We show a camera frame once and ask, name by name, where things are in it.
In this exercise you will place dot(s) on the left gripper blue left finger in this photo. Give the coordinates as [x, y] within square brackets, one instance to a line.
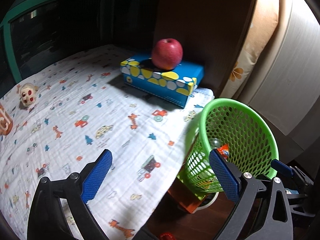
[97, 173]

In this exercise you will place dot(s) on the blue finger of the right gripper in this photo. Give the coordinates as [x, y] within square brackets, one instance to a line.
[282, 168]

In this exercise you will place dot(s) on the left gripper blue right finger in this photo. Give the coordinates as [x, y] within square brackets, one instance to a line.
[227, 175]

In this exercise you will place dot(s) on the orange snack wrapper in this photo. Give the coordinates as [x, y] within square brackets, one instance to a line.
[224, 151]

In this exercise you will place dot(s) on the clear plastic dome lid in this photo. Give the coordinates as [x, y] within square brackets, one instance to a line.
[215, 143]

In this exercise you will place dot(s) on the green mesh trash basket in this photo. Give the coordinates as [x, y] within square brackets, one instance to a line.
[250, 141]

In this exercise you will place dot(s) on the orange box under table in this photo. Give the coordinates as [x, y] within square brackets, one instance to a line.
[186, 200]

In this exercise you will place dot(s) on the white cartoon print tablecloth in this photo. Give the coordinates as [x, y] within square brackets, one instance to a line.
[82, 108]

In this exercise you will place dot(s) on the red object on floor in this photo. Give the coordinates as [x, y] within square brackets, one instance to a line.
[167, 236]

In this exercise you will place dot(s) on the orange water bottle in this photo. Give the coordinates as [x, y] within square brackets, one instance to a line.
[6, 122]

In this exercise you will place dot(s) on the blue yellow tissue box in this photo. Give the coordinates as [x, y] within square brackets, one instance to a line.
[175, 86]

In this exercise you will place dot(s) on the small plush strawberry toy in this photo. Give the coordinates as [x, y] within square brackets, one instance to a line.
[27, 94]

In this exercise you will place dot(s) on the red apple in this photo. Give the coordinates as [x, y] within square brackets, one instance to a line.
[167, 54]

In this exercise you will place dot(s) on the floral pillow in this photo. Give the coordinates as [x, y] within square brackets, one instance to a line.
[263, 24]

